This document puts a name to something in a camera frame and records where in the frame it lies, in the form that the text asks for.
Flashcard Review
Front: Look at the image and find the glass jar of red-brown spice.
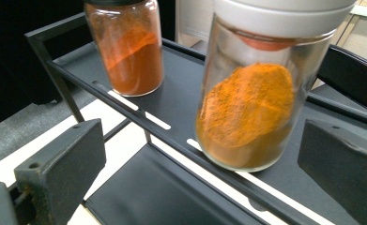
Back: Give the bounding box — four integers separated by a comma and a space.
83, 0, 165, 98

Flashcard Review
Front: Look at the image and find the dark curtain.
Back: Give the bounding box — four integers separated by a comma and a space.
0, 0, 176, 132

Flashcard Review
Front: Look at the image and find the black metal rack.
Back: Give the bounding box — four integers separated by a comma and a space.
24, 12, 367, 225

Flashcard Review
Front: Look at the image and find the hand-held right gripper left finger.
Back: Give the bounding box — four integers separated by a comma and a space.
13, 118, 107, 225

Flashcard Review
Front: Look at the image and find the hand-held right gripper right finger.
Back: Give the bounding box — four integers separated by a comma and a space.
297, 118, 367, 225

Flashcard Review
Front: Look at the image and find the white-lidded glass jar orange spice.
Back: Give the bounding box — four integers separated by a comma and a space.
195, 0, 358, 173

